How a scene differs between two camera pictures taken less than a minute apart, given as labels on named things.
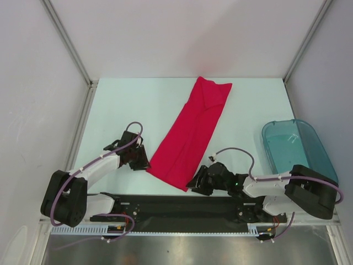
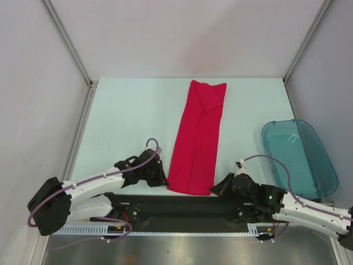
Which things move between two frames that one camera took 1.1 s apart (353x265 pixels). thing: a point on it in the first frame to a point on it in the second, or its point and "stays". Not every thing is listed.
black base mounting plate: (189, 213) stays
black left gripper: (144, 163) to (160, 180)
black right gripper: (195, 183) to (222, 189)
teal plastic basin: (288, 143) stays
